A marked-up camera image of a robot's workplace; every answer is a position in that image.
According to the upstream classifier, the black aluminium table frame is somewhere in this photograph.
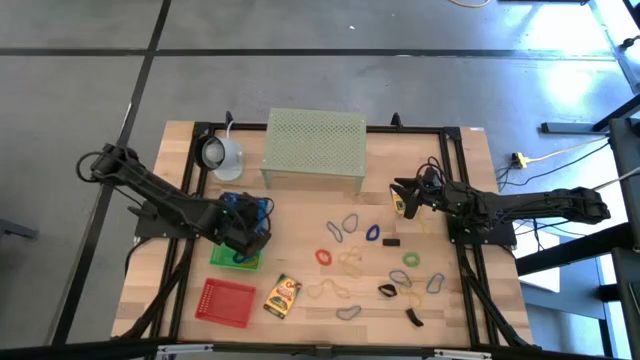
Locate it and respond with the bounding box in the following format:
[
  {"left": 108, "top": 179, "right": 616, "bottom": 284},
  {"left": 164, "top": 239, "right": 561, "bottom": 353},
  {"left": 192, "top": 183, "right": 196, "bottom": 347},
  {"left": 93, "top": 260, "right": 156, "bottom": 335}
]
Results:
[{"left": 117, "top": 119, "right": 536, "bottom": 351}]

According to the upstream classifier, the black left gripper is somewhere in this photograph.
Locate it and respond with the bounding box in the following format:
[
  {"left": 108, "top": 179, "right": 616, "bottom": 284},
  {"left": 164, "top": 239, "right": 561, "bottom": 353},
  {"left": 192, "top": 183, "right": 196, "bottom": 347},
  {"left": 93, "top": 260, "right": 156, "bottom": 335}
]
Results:
[{"left": 212, "top": 193, "right": 275, "bottom": 257}]

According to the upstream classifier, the green plastic basket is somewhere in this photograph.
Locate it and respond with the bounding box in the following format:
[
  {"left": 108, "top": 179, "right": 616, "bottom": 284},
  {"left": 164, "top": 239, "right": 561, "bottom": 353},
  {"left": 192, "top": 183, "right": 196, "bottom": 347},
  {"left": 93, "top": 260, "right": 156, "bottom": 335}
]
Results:
[{"left": 208, "top": 242, "right": 265, "bottom": 273}]

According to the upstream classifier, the grey furniture foot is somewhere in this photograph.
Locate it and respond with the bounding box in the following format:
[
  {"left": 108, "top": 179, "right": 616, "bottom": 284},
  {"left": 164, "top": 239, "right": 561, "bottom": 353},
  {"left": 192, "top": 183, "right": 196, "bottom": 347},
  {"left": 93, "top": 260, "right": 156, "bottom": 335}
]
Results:
[{"left": 0, "top": 218, "right": 40, "bottom": 242}]

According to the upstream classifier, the large yellow crayon box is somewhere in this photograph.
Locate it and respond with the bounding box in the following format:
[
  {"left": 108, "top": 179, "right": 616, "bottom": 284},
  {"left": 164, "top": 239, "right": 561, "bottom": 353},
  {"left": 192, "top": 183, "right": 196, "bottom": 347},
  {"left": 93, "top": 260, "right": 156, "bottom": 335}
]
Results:
[{"left": 262, "top": 272, "right": 303, "bottom": 320}]

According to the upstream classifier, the red plastic basket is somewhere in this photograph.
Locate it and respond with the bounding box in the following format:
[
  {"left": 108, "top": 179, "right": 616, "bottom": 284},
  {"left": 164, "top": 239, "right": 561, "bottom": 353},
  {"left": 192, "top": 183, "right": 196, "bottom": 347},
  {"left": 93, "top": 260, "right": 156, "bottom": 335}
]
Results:
[{"left": 193, "top": 277, "right": 258, "bottom": 330}]

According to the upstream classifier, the black metal stand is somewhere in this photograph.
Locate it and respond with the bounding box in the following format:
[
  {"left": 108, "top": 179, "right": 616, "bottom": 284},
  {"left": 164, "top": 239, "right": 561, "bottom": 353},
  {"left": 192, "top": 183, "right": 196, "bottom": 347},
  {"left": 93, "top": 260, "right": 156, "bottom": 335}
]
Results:
[{"left": 514, "top": 92, "right": 640, "bottom": 360}]

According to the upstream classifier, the light blue rubber band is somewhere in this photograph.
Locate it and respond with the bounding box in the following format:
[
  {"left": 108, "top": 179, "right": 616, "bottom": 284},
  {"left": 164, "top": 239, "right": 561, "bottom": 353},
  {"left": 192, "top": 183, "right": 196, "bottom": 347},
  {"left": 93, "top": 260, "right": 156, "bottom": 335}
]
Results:
[{"left": 425, "top": 272, "right": 446, "bottom": 295}]

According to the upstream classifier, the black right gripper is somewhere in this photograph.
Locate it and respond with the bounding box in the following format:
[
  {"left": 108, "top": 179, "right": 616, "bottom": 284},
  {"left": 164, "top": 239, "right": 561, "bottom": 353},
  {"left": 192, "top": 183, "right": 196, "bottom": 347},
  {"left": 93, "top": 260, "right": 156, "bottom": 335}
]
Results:
[{"left": 389, "top": 172, "right": 459, "bottom": 221}]

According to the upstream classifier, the blue plastic basket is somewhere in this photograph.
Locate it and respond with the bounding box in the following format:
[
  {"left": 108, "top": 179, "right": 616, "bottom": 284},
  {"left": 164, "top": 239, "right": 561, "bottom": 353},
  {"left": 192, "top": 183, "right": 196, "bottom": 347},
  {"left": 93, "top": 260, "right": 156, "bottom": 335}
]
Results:
[{"left": 219, "top": 191, "right": 271, "bottom": 237}]

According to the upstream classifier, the black rig crossbar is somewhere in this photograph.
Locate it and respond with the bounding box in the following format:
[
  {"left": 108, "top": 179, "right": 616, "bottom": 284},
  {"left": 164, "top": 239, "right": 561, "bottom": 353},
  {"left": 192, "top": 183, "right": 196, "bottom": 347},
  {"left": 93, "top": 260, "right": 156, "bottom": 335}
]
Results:
[{"left": 0, "top": 335, "right": 640, "bottom": 360}]

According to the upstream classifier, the green perforated metal shelf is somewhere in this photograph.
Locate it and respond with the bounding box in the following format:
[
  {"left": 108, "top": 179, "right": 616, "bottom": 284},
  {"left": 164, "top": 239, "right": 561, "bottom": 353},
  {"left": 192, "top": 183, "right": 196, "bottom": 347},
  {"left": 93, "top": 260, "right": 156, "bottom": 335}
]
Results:
[{"left": 260, "top": 107, "right": 368, "bottom": 194}]

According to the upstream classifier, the silver bracket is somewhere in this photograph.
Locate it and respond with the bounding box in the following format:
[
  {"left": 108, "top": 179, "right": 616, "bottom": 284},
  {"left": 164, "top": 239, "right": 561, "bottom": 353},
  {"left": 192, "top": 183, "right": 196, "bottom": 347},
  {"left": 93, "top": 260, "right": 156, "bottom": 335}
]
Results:
[
  {"left": 432, "top": 348, "right": 494, "bottom": 360},
  {"left": 155, "top": 342, "right": 215, "bottom": 357}
]

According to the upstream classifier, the beige floor cable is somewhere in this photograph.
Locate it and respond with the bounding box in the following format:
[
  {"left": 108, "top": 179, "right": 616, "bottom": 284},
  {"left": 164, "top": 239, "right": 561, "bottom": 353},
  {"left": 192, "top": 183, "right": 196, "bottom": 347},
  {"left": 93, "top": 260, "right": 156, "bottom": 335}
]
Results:
[{"left": 527, "top": 135, "right": 611, "bottom": 164}]

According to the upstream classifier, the white desk lamp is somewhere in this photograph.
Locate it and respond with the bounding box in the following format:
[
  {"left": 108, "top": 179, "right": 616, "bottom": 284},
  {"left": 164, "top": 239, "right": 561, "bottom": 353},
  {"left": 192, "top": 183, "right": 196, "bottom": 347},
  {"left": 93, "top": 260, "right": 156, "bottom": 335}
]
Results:
[{"left": 193, "top": 133, "right": 246, "bottom": 182}]

